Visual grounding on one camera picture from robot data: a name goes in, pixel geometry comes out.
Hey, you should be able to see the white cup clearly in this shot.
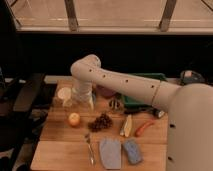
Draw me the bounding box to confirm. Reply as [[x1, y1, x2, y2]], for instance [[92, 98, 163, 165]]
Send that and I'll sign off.
[[57, 87, 72, 107]]

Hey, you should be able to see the yellow banana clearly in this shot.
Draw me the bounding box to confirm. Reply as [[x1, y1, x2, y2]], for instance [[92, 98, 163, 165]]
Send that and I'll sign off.
[[120, 115, 132, 137]]

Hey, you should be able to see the green plastic tray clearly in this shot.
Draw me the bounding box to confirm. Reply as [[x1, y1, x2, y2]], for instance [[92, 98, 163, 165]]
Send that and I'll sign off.
[[120, 73, 166, 106]]

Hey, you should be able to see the orange carrot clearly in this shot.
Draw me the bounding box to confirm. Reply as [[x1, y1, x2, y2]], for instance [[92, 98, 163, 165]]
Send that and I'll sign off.
[[135, 120, 155, 137]]

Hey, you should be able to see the yellow-red apple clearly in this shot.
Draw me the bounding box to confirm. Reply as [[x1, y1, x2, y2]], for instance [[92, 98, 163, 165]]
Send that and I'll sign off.
[[68, 113, 80, 127]]

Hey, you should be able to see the metal spoon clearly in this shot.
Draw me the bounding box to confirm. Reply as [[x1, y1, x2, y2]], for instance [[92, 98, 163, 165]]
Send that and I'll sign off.
[[84, 133, 95, 165]]

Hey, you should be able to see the grey-blue cloth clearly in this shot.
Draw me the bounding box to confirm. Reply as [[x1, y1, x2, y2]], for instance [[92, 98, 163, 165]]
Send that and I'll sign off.
[[99, 138, 121, 170]]

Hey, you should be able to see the metal cup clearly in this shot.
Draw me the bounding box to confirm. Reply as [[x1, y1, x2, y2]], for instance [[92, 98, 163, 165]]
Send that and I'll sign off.
[[109, 99, 121, 110]]

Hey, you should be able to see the purple bowl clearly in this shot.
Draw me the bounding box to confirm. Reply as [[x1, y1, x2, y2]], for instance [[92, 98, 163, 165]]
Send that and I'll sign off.
[[96, 86, 116, 98]]

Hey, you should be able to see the black office chair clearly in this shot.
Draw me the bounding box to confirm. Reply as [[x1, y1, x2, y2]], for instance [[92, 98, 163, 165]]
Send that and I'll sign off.
[[0, 0, 46, 171]]

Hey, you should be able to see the dark grape bunch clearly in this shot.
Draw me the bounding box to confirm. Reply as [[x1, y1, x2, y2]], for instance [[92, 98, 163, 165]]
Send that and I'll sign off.
[[88, 113, 113, 132]]

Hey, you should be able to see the blue sponge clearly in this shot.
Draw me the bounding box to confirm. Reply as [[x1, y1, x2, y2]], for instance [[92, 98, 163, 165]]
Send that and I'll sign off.
[[123, 139, 142, 165]]

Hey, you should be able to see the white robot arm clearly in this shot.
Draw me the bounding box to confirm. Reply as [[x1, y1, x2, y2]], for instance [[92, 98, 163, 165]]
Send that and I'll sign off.
[[70, 55, 213, 171]]

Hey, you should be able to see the black flashlight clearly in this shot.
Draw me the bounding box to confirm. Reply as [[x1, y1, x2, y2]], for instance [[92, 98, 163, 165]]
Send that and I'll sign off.
[[124, 107, 165, 119]]

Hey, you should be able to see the blue-black device at right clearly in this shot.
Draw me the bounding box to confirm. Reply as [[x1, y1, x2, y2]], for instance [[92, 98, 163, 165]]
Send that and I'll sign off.
[[180, 70, 205, 85]]

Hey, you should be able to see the window frame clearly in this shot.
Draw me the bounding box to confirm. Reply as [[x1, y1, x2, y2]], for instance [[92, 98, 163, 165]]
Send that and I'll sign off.
[[0, 0, 213, 35]]

